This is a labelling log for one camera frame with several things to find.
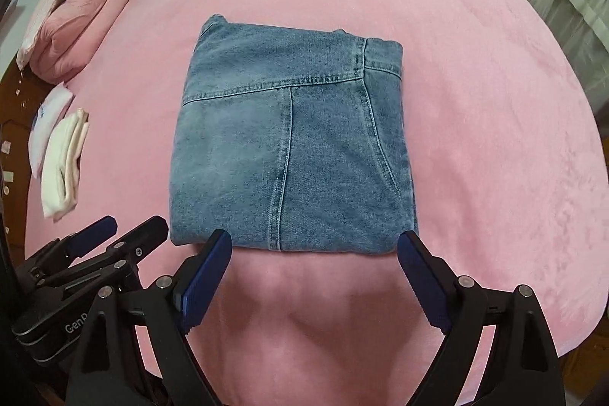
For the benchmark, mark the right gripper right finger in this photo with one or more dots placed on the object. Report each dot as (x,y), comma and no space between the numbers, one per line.
(522,366)

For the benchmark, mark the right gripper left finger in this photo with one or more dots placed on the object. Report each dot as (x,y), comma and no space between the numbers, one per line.
(134,348)

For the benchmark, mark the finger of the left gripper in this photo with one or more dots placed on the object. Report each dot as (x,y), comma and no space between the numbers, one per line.
(82,242)
(137,244)

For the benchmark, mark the blue denim jacket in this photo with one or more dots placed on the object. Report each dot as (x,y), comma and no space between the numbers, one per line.
(292,140)

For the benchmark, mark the folded cream white garment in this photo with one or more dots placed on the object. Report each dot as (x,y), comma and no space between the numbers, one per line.
(60,175)

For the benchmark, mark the brown wooden headboard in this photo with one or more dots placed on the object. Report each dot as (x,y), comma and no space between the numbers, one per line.
(22,92)

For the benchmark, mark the pink bed cover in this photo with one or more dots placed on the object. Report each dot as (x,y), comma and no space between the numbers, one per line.
(510,183)

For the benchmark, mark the folded pink quilt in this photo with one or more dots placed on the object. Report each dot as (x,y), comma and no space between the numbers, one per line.
(70,37)

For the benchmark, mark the pink lace-edged pillow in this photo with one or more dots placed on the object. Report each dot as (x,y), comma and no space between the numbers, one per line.
(42,11)

